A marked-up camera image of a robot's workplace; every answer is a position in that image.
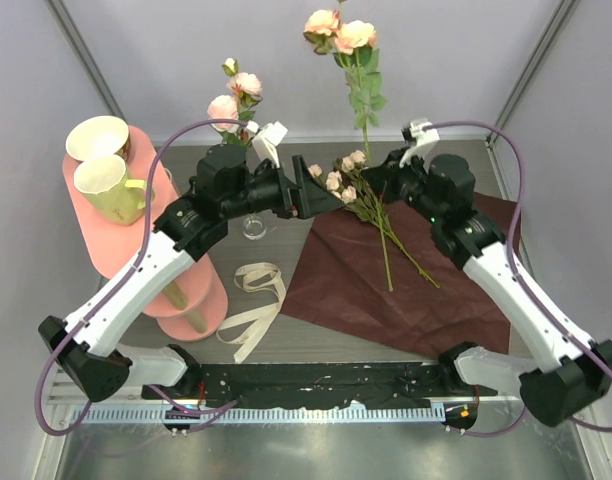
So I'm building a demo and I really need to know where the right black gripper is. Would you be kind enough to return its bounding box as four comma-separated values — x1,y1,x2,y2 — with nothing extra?
362,146,444,224

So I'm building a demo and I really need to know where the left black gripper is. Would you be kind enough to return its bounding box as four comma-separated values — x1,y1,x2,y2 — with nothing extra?
222,156,343,220

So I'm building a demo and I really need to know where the pink flower bouquet red wrap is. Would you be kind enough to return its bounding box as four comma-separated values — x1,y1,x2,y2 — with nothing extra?
307,150,440,292

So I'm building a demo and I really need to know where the cream ribbon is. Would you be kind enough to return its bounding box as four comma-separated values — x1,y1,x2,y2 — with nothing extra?
215,262,287,364

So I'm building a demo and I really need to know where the dark red wrapping paper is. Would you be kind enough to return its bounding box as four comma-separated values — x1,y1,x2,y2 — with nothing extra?
282,202,511,359

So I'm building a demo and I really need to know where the pink flower stem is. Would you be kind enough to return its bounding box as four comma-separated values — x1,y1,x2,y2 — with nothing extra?
207,57,263,148

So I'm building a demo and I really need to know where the peach rose stem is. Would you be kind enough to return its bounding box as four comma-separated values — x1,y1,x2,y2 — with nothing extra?
302,1,387,160

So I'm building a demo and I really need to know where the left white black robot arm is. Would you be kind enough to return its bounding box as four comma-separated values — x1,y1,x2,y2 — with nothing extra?
38,144,342,402

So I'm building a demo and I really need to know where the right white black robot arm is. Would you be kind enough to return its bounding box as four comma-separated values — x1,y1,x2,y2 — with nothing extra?
362,150,612,427

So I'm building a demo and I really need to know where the clear glass vase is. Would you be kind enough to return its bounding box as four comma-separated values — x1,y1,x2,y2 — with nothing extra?
242,214,267,241

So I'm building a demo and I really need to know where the pink tiered shelf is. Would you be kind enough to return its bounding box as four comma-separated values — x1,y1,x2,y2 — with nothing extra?
62,126,228,342

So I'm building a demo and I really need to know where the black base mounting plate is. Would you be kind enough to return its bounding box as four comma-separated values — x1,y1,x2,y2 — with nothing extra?
162,362,497,410

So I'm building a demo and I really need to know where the yellow green mug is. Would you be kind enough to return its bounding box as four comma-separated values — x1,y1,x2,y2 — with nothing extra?
74,155,148,226

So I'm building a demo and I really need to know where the white bowl mug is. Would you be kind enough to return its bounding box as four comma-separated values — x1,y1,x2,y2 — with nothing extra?
65,115,130,162

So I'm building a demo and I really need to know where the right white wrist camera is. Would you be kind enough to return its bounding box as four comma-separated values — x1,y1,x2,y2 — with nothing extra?
399,118,440,168

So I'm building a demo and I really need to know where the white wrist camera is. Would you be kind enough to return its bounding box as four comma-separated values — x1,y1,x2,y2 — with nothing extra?
399,118,440,168
245,121,288,169

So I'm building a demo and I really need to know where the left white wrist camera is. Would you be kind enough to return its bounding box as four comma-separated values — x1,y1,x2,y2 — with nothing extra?
245,121,288,169

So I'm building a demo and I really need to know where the white slotted cable duct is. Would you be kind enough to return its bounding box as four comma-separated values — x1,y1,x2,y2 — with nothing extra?
83,402,445,425

